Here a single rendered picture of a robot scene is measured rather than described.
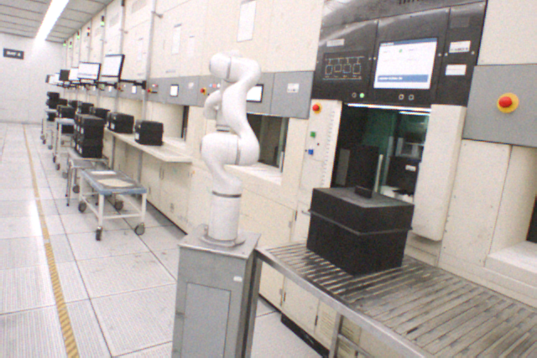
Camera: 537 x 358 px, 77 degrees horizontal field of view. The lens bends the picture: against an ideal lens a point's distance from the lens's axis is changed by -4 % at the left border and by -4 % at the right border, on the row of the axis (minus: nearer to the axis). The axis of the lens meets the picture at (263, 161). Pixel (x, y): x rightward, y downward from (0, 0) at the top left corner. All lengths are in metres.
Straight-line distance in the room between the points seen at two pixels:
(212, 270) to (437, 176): 0.94
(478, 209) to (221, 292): 1.01
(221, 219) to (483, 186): 0.99
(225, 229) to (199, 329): 0.40
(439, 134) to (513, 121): 0.25
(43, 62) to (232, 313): 13.74
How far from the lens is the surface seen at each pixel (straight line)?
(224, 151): 1.33
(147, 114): 4.67
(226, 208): 1.37
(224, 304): 1.43
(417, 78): 1.67
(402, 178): 2.27
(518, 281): 1.52
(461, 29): 1.63
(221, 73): 1.54
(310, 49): 2.15
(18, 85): 14.65
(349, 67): 1.91
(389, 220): 1.34
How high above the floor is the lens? 1.27
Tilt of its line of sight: 7 degrees down
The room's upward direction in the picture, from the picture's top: 7 degrees clockwise
